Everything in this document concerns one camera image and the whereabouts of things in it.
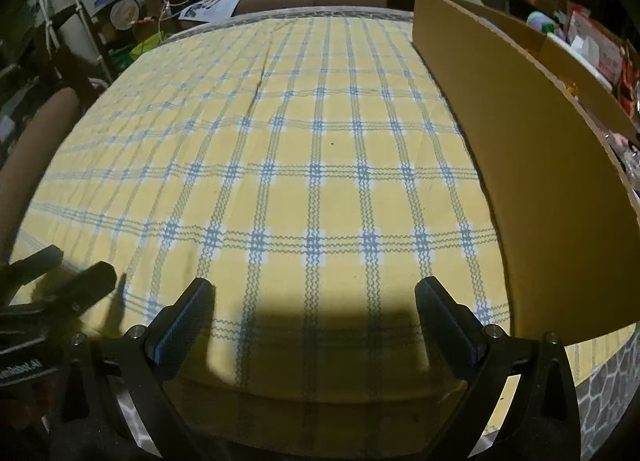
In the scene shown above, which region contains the yellow plaid tablecloth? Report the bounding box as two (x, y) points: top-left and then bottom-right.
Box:
(10, 16), (621, 404)

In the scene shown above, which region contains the white tissue box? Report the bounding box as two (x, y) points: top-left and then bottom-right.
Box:
(570, 33), (616, 92)

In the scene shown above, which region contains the purple plush bag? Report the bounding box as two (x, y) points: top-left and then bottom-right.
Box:
(527, 11), (566, 38)

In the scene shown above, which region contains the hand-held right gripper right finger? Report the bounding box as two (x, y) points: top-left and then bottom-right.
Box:
(415, 276), (583, 461)

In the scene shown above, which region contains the green plastic bag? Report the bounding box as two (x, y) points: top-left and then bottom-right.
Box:
(110, 33), (166, 72)

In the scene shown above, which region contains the brown cardboard box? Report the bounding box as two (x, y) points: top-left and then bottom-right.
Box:
(412, 0), (640, 344)

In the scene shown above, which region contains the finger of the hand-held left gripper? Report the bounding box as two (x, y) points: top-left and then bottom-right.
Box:
(0, 246), (63, 307)
(30, 261), (117, 314)

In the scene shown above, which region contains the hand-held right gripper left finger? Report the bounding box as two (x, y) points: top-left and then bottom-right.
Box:
(60, 277), (218, 461)

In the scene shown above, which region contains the printed paper sheet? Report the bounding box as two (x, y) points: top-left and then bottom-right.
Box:
(177, 0), (248, 22)

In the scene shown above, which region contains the red white snack packet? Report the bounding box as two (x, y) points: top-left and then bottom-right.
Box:
(567, 3), (626, 84)

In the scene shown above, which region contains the round tin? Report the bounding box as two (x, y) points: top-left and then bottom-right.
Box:
(109, 0), (146, 28)

